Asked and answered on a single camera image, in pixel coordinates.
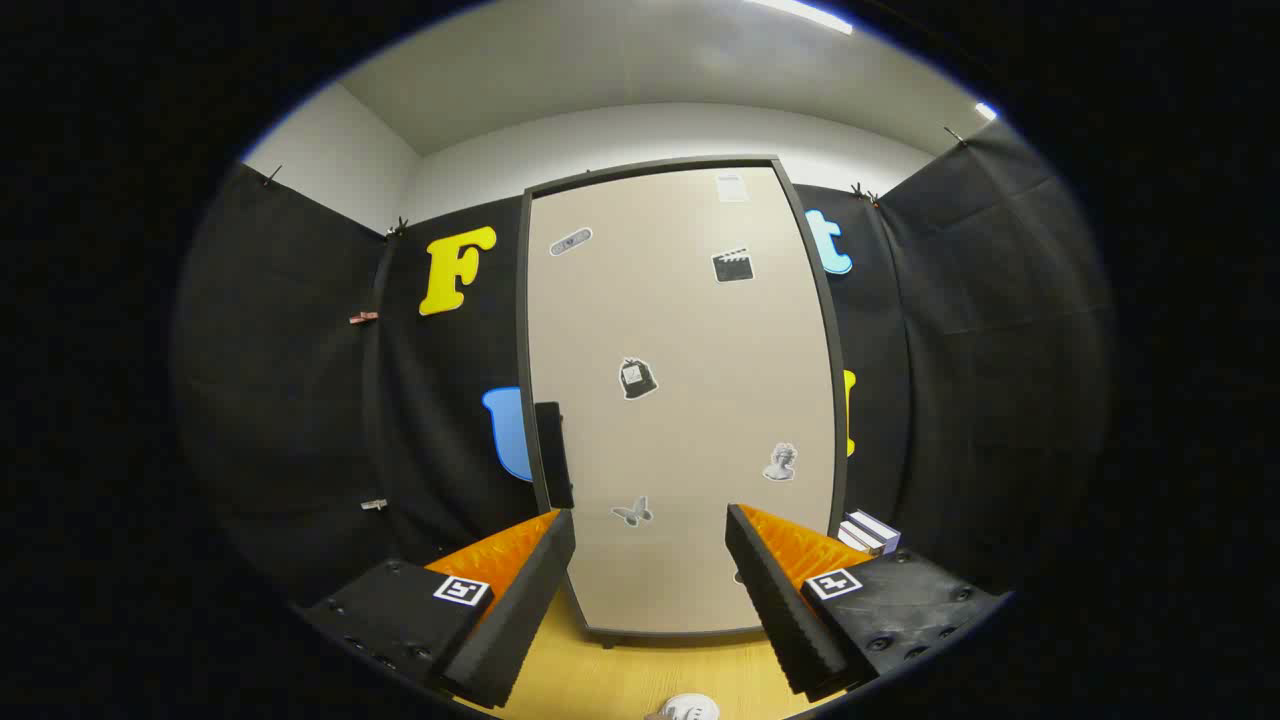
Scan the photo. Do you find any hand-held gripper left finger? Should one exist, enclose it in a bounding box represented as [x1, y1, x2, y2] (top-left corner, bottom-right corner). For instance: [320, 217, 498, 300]
[300, 508, 578, 711]

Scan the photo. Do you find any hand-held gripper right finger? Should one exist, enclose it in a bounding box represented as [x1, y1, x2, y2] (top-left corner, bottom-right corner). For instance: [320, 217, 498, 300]
[725, 503, 1011, 703]

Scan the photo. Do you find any white shoe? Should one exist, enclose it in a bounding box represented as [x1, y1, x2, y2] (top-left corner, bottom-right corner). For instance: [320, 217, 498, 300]
[643, 693, 721, 720]

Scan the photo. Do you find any black door handle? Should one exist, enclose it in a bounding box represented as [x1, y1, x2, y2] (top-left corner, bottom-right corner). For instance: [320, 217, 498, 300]
[535, 402, 576, 511]

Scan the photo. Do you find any grey shoe cabinet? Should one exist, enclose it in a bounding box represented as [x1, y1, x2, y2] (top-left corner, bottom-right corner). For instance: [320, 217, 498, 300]
[515, 155, 851, 651]

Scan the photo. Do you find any lavender cover book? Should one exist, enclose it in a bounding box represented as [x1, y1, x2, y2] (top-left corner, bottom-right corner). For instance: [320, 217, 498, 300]
[848, 510, 903, 551]

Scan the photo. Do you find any black backdrop cloth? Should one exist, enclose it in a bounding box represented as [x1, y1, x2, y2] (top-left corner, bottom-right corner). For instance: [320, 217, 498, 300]
[175, 120, 1116, 611]

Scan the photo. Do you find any ceiling light strip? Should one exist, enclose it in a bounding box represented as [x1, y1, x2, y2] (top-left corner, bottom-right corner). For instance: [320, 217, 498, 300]
[745, 0, 856, 36]

